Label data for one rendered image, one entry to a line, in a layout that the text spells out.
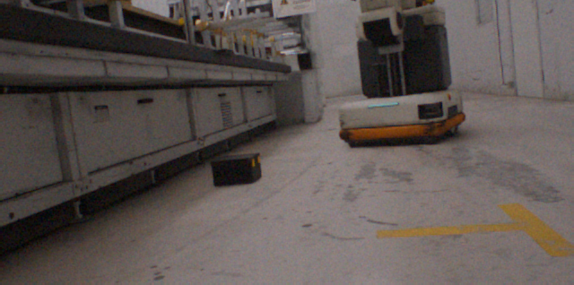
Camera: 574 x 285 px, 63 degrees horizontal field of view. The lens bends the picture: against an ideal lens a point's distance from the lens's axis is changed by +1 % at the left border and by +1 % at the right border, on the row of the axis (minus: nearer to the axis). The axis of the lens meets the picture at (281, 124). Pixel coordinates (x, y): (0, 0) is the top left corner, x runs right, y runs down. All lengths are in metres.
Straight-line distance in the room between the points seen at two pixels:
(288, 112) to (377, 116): 2.96
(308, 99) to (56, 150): 3.95
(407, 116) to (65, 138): 1.78
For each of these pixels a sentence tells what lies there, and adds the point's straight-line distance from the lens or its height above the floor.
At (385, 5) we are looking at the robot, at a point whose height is 0.82.
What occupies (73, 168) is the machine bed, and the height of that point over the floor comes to 0.21.
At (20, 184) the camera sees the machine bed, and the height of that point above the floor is 0.20.
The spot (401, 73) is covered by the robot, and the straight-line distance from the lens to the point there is 3.01.
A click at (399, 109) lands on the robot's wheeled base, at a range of 2.74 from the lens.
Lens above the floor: 0.39
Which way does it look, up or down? 4 degrees down
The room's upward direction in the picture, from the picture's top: 7 degrees counter-clockwise
